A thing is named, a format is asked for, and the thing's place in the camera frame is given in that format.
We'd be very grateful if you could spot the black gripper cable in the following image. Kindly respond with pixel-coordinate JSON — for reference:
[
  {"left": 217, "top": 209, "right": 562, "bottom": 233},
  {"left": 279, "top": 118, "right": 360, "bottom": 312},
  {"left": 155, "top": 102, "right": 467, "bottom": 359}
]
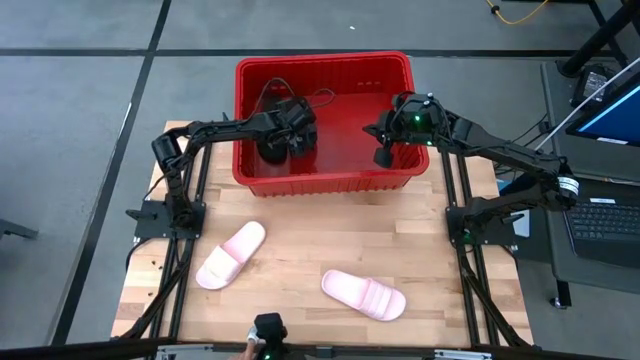
[{"left": 255, "top": 76, "right": 337, "bottom": 114}]

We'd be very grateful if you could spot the black diagonal frame brace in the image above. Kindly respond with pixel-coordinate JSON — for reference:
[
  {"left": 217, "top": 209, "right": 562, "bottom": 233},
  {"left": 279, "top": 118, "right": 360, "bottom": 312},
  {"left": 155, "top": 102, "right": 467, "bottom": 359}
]
[
  {"left": 118, "top": 247, "right": 179, "bottom": 341},
  {"left": 459, "top": 254, "right": 534, "bottom": 347}
]

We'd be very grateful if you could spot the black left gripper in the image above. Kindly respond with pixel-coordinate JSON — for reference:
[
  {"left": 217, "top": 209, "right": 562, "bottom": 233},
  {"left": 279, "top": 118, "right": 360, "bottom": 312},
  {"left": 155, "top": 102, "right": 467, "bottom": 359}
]
[{"left": 273, "top": 97, "right": 319, "bottom": 160}]

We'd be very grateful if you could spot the black floor stand foot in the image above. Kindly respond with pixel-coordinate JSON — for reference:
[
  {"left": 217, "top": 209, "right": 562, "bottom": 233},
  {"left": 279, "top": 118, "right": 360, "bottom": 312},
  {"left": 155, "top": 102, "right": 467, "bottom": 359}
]
[{"left": 0, "top": 218, "right": 40, "bottom": 242}]

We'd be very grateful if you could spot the white cable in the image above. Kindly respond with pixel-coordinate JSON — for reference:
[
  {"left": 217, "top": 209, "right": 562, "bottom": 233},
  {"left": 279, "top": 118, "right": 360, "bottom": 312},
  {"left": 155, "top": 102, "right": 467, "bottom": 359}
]
[{"left": 533, "top": 57, "right": 640, "bottom": 152}]

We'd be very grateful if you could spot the computer monitor blue screen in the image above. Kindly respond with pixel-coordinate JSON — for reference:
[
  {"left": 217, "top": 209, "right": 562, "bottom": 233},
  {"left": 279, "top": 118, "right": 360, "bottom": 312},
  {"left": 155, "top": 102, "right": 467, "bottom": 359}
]
[{"left": 564, "top": 82, "right": 640, "bottom": 149}]

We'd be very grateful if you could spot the small black camera box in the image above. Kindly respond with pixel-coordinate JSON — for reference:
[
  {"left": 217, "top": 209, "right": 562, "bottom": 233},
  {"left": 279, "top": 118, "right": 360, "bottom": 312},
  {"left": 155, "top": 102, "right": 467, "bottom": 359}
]
[{"left": 253, "top": 312, "right": 289, "bottom": 352}]

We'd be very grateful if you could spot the grey desk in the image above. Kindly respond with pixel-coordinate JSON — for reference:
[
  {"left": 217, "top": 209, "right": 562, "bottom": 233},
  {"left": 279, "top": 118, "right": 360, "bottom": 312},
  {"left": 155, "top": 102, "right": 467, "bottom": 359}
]
[{"left": 538, "top": 59, "right": 640, "bottom": 297}]

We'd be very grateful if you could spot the black tripod stand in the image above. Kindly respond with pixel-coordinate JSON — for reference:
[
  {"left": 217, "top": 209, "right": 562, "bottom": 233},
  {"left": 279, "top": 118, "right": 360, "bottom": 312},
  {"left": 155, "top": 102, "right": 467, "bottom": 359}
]
[{"left": 557, "top": 0, "right": 640, "bottom": 79}]

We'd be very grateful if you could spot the person's hand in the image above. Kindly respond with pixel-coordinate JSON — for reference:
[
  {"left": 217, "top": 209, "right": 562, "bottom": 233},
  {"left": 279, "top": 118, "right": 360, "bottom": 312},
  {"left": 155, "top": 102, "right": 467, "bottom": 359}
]
[{"left": 228, "top": 325, "right": 261, "bottom": 360}]

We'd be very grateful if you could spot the black power adapter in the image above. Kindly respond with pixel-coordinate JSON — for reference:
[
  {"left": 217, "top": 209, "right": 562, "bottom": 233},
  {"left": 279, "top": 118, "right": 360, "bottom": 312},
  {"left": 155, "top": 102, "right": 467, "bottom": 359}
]
[{"left": 569, "top": 63, "right": 617, "bottom": 107}]

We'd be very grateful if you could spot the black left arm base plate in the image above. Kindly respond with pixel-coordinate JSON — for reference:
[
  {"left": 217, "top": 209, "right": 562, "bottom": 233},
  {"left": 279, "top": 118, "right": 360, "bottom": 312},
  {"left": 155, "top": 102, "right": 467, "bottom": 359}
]
[{"left": 124, "top": 199, "right": 207, "bottom": 240}]

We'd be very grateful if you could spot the black laptop keyboard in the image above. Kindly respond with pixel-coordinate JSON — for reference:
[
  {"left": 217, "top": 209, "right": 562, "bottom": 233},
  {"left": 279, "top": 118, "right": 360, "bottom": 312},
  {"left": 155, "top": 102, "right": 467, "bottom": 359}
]
[{"left": 563, "top": 197, "right": 640, "bottom": 270}]

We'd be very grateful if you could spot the yellow hanging cable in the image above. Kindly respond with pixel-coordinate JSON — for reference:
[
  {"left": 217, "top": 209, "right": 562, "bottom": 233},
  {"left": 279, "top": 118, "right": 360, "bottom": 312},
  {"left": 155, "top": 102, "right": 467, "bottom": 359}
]
[{"left": 483, "top": 0, "right": 551, "bottom": 26}]

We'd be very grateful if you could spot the red plastic bin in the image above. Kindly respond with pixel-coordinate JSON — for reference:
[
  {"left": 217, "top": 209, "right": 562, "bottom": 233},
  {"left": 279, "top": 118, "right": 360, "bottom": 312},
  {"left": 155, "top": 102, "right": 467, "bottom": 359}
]
[{"left": 232, "top": 50, "right": 431, "bottom": 198}]

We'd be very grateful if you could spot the pink rubber slide sandal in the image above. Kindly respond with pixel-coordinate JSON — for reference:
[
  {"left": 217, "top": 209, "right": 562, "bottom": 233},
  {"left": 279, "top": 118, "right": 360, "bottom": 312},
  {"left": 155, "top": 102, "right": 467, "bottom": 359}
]
[
  {"left": 194, "top": 220, "right": 267, "bottom": 291},
  {"left": 320, "top": 269, "right": 407, "bottom": 322}
]

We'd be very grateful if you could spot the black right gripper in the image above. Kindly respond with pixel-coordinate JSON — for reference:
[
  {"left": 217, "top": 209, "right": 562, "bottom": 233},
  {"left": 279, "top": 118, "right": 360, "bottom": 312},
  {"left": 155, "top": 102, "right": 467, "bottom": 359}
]
[{"left": 363, "top": 92, "right": 449, "bottom": 170}]

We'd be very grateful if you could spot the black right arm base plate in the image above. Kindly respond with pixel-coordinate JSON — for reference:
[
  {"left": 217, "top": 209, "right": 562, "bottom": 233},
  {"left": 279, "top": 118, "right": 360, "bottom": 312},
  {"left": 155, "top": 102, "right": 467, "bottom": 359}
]
[{"left": 446, "top": 205, "right": 519, "bottom": 247}]

